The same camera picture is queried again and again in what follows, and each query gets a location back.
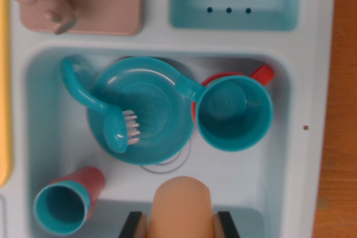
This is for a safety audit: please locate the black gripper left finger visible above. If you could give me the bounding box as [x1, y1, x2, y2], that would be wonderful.
[118, 211, 148, 238]

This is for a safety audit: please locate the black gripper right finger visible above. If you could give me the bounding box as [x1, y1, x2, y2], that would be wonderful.
[213, 210, 242, 238]

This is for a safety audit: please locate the cream detergent bottle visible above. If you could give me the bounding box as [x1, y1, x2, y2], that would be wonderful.
[146, 176, 217, 238]

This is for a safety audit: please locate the light blue toy sink unit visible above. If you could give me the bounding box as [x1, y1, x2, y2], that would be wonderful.
[0, 0, 337, 238]

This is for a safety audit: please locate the teal tumbler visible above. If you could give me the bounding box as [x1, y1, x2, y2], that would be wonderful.
[33, 181, 91, 236]

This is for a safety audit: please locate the teal mug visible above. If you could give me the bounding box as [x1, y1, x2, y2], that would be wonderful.
[176, 74, 274, 152]

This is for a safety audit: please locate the teal bowl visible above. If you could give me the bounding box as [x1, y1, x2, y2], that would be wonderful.
[88, 56, 196, 166]

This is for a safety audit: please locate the teal dish brush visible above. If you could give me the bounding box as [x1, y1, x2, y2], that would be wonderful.
[61, 56, 140, 154]

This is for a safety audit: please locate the red mug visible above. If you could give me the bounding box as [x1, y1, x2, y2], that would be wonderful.
[191, 64, 276, 127]

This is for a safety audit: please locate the yellow dish rack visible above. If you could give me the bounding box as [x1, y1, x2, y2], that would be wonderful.
[0, 0, 14, 189]

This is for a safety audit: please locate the teal soap tray recess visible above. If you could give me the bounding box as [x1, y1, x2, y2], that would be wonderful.
[169, 0, 302, 32]

